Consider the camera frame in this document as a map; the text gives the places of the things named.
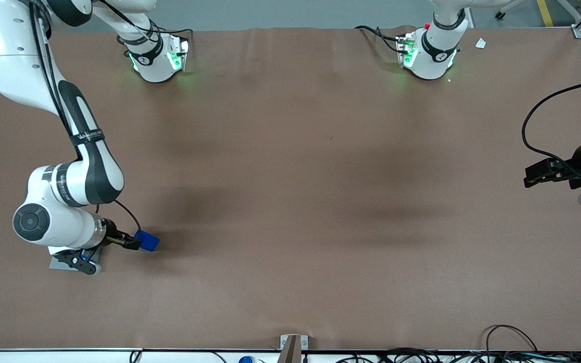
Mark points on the small white paper scrap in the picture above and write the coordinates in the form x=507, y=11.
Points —
x=480, y=43

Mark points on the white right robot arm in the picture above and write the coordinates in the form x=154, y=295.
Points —
x=43, y=222

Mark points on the brown table cover sheet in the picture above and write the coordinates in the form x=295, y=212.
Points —
x=290, y=201

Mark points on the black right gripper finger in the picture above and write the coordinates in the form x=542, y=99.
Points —
x=131, y=246
x=128, y=237

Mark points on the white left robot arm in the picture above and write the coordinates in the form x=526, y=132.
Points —
x=431, y=60

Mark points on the metal camera post bracket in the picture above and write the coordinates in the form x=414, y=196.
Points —
x=290, y=353

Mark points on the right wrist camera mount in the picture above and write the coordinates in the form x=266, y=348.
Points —
x=76, y=261

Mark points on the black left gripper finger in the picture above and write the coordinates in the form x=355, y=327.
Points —
x=547, y=167
x=547, y=180

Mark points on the blue plastic part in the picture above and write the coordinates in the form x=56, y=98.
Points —
x=150, y=242

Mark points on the blue round cap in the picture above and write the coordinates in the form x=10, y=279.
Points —
x=246, y=360

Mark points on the gray square base block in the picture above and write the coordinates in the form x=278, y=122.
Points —
x=99, y=256

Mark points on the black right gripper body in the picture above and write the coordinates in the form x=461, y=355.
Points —
x=113, y=233

